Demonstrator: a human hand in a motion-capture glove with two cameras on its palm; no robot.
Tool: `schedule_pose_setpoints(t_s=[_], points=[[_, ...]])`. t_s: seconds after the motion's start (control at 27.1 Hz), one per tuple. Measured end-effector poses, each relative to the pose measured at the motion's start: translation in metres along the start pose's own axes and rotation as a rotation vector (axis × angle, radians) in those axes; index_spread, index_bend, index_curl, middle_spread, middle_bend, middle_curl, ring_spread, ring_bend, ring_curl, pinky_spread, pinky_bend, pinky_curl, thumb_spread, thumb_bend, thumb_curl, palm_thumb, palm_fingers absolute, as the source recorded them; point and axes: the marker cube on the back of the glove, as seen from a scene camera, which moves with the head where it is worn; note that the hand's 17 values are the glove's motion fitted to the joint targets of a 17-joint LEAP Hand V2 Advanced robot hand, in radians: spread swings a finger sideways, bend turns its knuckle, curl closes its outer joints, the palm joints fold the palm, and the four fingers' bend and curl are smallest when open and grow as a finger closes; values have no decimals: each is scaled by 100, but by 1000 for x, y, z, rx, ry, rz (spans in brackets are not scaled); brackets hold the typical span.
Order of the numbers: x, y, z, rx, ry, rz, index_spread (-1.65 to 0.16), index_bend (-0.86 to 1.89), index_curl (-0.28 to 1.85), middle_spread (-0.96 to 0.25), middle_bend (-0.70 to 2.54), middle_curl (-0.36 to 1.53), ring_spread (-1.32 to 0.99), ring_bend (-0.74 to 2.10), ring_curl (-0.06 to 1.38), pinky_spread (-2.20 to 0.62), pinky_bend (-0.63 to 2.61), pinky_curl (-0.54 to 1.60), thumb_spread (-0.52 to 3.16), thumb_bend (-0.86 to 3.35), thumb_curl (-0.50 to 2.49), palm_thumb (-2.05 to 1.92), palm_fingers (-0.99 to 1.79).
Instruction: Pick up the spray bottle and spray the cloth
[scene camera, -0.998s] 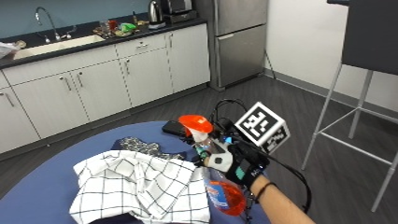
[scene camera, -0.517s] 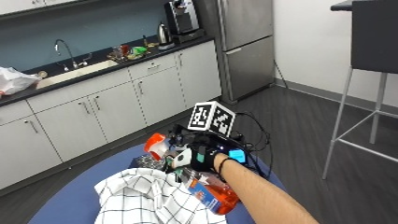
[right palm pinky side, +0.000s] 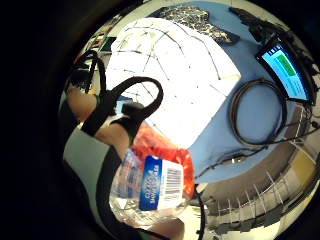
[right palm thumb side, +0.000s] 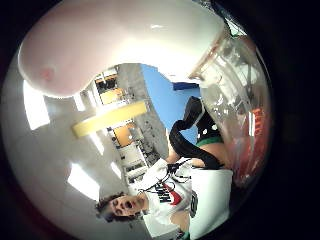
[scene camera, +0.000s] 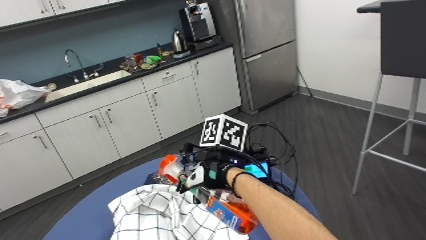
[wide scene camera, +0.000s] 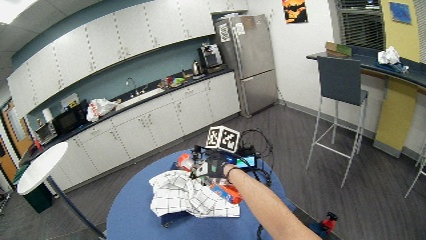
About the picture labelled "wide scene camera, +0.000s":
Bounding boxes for black coffee machine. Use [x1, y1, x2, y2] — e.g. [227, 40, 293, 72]
[198, 43, 228, 74]

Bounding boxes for kitchen sink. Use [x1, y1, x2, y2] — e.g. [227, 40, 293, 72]
[116, 87, 167, 112]

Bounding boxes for kitchen faucet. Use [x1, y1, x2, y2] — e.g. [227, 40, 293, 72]
[124, 77, 140, 98]

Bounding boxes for blue round table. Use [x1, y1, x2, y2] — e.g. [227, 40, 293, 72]
[106, 148, 297, 240]

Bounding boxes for white cube with black markers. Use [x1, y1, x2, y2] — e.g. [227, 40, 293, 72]
[206, 125, 243, 154]

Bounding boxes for white plastic bag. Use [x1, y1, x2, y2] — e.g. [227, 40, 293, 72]
[86, 98, 120, 123]

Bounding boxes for white round table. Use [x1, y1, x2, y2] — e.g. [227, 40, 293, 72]
[17, 141, 70, 196]

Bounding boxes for black microwave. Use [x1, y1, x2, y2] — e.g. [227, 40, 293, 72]
[53, 107, 90, 136]

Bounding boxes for blue poster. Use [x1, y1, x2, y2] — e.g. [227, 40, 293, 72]
[389, 1, 413, 26]

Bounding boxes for white crumpled bag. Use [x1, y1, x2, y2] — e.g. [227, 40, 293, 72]
[377, 45, 403, 66]

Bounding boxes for white cabinets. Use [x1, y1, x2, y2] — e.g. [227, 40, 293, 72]
[6, 0, 251, 120]
[47, 71, 243, 192]

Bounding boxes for grey bar stool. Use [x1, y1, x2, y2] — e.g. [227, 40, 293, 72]
[305, 55, 371, 189]

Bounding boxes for white checked cloth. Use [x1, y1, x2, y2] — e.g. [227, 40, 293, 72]
[148, 169, 243, 219]

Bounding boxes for stainless steel refrigerator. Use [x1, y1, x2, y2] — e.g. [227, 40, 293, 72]
[214, 13, 280, 118]

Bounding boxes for silver toaster oven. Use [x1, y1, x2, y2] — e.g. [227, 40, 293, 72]
[34, 122, 59, 146]

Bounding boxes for orange snack packet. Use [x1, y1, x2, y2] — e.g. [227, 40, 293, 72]
[210, 182, 246, 205]

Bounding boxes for steel kettle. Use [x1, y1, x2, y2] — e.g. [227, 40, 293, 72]
[191, 59, 206, 77]

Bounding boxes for cardboard box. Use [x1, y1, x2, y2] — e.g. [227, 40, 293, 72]
[324, 41, 355, 58]

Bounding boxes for white metal stool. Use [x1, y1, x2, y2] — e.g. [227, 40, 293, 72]
[404, 136, 426, 200]

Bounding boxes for dark bar counter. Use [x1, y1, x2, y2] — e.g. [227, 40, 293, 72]
[305, 45, 426, 159]

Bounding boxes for white upper cabinets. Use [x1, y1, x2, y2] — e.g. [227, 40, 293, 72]
[6, 0, 251, 120]

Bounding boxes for black device with lit screen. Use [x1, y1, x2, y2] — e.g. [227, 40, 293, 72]
[234, 154, 259, 170]

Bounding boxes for white paper towel roll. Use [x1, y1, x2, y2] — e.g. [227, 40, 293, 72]
[42, 107, 55, 124]

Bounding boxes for red spray bottle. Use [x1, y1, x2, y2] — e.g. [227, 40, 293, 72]
[321, 211, 340, 234]

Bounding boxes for window blinds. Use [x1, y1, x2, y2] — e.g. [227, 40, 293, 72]
[335, 0, 387, 52]

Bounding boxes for green bin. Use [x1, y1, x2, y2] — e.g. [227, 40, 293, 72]
[13, 166, 57, 214]

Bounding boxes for wooden door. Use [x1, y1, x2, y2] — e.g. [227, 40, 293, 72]
[0, 99, 37, 158]

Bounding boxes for white lower cabinets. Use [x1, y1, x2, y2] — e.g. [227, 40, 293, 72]
[47, 71, 243, 192]

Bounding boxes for red and white bottle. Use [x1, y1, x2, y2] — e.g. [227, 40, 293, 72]
[178, 152, 198, 172]

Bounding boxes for orange poster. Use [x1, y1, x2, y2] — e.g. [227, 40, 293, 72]
[282, 0, 309, 25]

